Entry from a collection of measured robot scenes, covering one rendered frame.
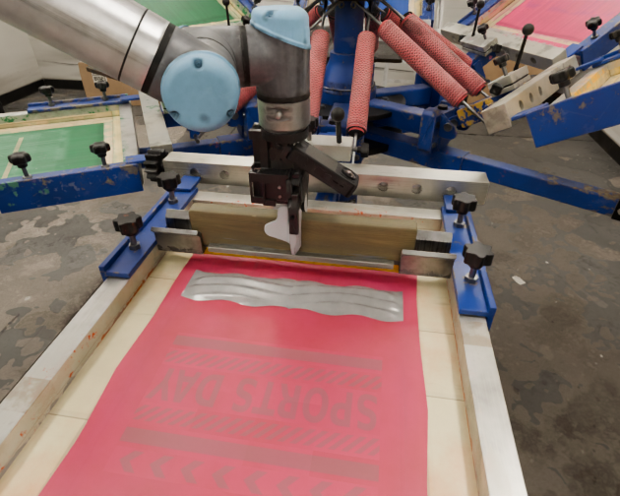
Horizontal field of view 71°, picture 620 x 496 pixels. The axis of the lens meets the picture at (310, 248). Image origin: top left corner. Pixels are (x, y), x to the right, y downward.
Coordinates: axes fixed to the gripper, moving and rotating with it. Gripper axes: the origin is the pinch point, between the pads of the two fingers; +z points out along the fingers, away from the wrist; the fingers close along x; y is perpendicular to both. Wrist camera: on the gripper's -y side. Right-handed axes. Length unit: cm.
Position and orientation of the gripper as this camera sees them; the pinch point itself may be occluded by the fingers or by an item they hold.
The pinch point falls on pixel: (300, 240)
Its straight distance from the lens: 75.3
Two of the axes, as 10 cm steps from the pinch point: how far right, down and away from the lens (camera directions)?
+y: -9.9, -0.9, 1.3
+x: -1.6, 5.7, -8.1
